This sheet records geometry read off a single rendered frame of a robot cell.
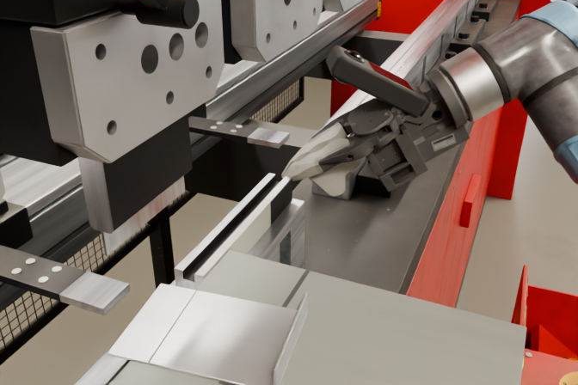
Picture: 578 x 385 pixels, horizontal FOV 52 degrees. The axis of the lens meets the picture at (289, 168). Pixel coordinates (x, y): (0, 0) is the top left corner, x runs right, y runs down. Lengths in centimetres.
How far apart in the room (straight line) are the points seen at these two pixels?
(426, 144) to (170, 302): 35
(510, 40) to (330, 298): 34
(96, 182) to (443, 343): 28
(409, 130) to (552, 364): 34
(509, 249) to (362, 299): 197
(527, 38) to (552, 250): 187
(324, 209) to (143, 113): 54
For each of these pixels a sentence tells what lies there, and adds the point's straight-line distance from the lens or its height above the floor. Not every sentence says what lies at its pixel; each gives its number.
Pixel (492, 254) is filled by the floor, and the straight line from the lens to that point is 241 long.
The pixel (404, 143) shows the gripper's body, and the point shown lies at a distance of 67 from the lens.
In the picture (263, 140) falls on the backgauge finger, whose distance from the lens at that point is 77.
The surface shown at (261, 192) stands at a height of 100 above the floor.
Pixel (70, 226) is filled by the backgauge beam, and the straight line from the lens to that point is 77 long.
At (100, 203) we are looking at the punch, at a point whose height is 112.
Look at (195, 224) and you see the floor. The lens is 248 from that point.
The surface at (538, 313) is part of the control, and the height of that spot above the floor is 77.
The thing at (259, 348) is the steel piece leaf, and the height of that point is 100.
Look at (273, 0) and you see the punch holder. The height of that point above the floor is 122.
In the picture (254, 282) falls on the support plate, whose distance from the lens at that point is 53.
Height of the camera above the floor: 132
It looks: 27 degrees down
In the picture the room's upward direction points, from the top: straight up
